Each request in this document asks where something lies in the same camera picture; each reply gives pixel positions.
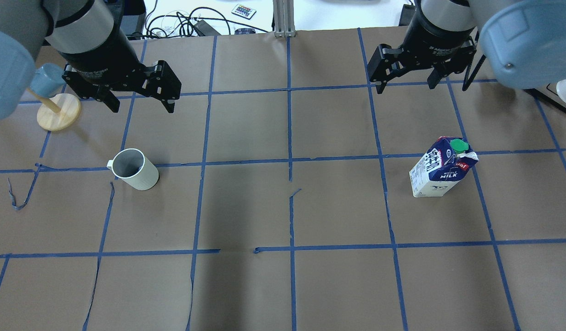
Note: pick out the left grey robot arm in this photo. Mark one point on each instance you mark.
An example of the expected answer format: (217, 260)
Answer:
(70, 26)

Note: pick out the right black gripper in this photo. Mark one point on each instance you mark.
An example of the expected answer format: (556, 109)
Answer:
(438, 36)

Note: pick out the black metal cup rack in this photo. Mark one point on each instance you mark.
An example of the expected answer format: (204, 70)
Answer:
(548, 95)

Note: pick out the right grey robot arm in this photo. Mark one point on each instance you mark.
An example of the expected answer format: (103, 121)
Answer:
(523, 40)

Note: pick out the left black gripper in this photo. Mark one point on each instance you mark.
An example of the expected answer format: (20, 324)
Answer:
(100, 51)

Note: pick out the white ceramic mug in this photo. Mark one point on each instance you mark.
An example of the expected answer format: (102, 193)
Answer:
(134, 168)

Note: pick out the blue mug on stand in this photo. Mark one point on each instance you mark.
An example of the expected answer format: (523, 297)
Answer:
(47, 80)

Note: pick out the aluminium frame post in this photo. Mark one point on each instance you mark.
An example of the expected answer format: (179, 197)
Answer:
(284, 19)

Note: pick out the small remote control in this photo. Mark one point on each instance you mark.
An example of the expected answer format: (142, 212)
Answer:
(243, 11)

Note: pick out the wooden mug tree stand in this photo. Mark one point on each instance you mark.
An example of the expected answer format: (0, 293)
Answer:
(59, 112)

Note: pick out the blue white milk carton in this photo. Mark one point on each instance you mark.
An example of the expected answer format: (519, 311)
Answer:
(443, 165)

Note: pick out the black power adapter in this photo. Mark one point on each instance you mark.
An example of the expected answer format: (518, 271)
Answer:
(202, 28)

